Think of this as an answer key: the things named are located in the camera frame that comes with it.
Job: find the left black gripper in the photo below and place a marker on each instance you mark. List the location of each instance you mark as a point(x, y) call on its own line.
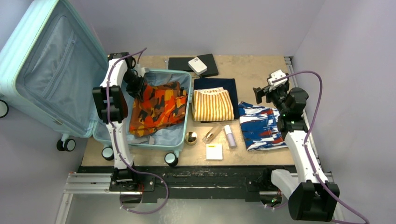
point(137, 91)

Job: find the blue white patterned garment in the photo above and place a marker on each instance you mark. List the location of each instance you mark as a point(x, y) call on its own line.
point(259, 129)

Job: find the light blue open suitcase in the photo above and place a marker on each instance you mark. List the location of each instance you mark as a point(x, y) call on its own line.
point(48, 69)

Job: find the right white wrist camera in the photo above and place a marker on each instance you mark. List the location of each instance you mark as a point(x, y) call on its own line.
point(277, 78)

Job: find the navy blue garment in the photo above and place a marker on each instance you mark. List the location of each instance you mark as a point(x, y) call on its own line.
point(228, 84)

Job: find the yellow striped garment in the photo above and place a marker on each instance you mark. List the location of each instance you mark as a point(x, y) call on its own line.
point(212, 105)

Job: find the clear gold perfume bottle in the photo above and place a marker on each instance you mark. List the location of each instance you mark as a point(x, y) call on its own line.
point(211, 135)

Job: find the orange camouflage garment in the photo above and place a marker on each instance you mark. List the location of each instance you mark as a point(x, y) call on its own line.
point(161, 106)

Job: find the gold round jar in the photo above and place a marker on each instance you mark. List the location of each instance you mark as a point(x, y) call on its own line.
point(191, 138)

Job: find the white square box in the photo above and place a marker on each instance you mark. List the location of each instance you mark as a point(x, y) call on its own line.
point(214, 152)

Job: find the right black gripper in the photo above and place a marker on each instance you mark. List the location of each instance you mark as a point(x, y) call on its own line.
point(260, 92)

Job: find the lavender cosmetic tube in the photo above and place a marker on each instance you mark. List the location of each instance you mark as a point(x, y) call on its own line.
point(230, 137)

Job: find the white power bank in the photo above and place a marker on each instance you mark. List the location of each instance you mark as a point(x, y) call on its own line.
point(197, 66)

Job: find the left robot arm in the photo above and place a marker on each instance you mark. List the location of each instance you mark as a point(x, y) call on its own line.
point(112, 109)

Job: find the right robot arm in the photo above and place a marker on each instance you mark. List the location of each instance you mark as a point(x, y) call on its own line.
point(309, 195)

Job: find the black metal base rail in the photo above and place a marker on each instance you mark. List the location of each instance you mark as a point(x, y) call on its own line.
point(249, 183)

